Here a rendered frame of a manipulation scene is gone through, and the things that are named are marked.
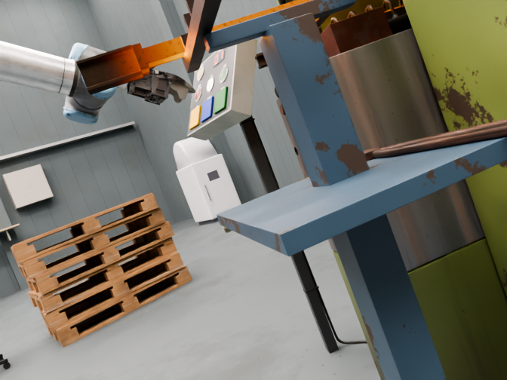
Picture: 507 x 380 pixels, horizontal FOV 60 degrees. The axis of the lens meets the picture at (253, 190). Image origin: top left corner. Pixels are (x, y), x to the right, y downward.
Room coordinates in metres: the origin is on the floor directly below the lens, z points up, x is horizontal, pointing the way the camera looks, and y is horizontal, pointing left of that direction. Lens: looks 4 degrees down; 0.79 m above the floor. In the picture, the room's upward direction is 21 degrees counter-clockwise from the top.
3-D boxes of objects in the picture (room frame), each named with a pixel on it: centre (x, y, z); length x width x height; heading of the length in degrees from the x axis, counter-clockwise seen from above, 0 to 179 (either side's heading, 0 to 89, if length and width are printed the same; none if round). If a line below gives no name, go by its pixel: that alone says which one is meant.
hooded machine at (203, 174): (8.10, 0.77, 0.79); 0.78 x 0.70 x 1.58; 35
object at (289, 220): (0.58, -0.11, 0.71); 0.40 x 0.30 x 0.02; 12
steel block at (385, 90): (1.07, -0.45, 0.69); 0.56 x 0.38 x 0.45; 98
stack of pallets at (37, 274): (3.81, 1.47, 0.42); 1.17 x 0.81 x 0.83; 122
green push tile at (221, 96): (1.48, -0.01, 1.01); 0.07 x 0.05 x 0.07; 33
